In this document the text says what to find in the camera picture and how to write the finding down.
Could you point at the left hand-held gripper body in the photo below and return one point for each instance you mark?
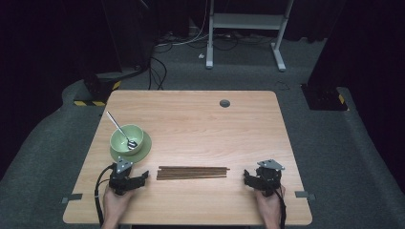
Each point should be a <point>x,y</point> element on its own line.
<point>122,181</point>

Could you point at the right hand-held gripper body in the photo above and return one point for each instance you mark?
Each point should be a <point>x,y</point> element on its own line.
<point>270,178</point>

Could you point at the row of dark chopsticks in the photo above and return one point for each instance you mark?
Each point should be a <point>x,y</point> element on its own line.
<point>191,173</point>

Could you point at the person's left hand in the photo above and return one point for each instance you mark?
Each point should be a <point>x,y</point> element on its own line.
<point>113,205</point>

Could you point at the person's right hand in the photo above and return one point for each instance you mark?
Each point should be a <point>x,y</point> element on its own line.
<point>270,208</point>

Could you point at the green ceramic plate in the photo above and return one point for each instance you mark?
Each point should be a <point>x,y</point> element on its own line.
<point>144,149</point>

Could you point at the grey tape piece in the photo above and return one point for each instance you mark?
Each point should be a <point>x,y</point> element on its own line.
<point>72,197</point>
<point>304,194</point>

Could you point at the metal spoon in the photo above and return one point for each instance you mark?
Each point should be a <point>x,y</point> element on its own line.
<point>118,126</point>

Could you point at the grey table grommet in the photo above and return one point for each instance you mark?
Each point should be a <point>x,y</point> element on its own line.
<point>224,103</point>

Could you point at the black hazard-striped stand base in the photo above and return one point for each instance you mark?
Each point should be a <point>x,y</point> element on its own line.
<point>323,98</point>
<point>97,87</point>

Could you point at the white metal stand frame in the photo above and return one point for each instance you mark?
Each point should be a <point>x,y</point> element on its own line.
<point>246,21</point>

